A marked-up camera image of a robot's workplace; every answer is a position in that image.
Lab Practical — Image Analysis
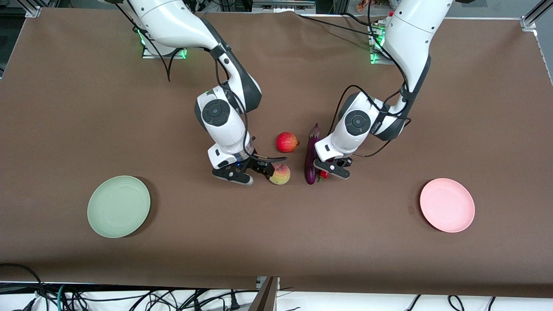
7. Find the yellow-pink peach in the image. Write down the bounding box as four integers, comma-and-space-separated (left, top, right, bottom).
269, 163, 291, 185

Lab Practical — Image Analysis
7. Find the red pomegranate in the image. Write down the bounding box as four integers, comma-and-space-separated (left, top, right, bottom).
276, 132, 300, 153

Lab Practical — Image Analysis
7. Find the purple eggplant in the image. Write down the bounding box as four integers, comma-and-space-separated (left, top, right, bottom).
304, 123, 321, 185

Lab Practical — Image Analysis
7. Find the brown table cloth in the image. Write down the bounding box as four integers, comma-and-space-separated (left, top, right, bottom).
0, 8, 553, 298

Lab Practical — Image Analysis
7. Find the light green plate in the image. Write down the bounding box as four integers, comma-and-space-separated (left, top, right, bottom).
87, 175, 151, 239

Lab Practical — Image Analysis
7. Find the pink plate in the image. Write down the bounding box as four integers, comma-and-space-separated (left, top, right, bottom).
420, 178, 476, 233

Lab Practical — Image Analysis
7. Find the red yellow toy pile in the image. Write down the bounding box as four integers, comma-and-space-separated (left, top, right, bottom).
356, 0, 390, 12

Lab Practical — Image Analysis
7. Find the grey metal box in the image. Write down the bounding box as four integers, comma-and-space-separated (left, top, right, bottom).
252, 0, 316, 12

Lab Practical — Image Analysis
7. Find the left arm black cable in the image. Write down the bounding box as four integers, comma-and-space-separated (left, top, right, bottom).
327, 84, 412, 159

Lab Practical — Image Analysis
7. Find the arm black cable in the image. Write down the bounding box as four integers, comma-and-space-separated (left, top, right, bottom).
114, 0, 255, 156
327, 84, 412, 159

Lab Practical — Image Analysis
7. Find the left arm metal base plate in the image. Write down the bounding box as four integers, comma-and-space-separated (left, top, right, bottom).
370, 24, 396, 65

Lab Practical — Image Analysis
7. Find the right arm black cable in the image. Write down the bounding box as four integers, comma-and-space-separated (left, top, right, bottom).
114, 0, 255, 156

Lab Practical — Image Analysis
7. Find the aluminium profile post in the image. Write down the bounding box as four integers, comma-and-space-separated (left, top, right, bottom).
248, 276, 280, 311

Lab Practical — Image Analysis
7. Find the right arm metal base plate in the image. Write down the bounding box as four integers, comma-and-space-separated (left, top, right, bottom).
141, 29, 188, 60

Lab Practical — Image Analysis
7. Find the thick black cable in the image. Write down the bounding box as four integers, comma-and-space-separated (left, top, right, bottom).
0, 263, 49, 311

